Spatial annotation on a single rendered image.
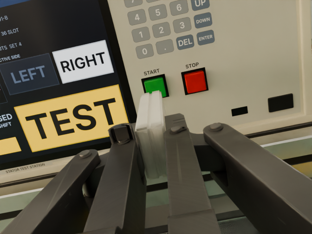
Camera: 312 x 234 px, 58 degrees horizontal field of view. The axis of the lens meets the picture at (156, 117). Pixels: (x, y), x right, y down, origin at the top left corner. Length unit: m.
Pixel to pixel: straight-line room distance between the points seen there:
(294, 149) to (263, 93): 0.06
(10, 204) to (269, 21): 0.30
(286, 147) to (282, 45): 0.09
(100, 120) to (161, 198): 0.10
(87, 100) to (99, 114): 0.02
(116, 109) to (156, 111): 0.12
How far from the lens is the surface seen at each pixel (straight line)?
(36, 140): 0.31
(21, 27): 0.29
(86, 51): 0.27
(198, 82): 0.27
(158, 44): 0.26
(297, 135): 0.29
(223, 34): 0.27
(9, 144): 0.33
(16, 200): 0.32
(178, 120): 0.16
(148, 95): 0.20
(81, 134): 0.29
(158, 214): 0.49
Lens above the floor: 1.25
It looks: 19 degrees down
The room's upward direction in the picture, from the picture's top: 13 degrees counter-clockwise
